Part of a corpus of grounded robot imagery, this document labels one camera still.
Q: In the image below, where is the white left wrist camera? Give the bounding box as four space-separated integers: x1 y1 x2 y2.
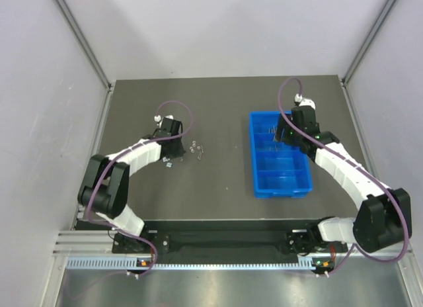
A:
153 114 174 127

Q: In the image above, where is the grey slotted cable duct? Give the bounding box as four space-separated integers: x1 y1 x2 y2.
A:
65 256 333 271

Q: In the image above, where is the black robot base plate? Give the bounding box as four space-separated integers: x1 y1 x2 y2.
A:
112 229 348 255

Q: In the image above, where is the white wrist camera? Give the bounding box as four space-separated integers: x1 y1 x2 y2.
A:
294 93 316 110
153 114 174 127

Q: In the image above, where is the aluminium front rail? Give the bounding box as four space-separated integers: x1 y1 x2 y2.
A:
53 230 114 256

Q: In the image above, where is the left aluminium frame post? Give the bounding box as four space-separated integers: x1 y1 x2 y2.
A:
49 0 115 91

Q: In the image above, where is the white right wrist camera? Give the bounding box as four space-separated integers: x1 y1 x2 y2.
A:
294 93 316 110

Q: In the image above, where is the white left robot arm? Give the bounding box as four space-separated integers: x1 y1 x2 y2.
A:
77 115 185 237

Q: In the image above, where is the blue compartment tray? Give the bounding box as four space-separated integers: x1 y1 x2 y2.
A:
249 111 313 198

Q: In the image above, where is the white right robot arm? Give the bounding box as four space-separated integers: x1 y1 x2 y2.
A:
275 105 412 253

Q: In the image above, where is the aluminium frame post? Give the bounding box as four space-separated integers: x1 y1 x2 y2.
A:
342 0 406 86
49 0 115 91

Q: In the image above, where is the right aluminium frame post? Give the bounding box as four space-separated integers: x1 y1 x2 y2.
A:
342 0 406 86

